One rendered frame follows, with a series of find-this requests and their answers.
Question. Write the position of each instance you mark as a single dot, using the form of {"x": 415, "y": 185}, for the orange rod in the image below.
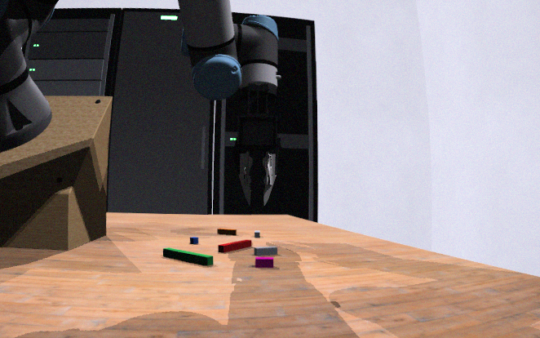
{"x": 227, "y": 231}

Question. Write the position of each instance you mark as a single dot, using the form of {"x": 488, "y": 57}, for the green rod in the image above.
{"x": 188, "y": 256}

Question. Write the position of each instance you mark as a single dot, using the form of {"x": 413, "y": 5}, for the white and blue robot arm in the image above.
{"x": 208, "y": 38}

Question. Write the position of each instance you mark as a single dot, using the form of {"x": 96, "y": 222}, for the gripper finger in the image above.
{"x": 271, "y": 164}
{"x": 243, "y": 163}

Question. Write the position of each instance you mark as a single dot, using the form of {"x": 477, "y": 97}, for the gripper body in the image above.
{"x": 257, "y": 129}

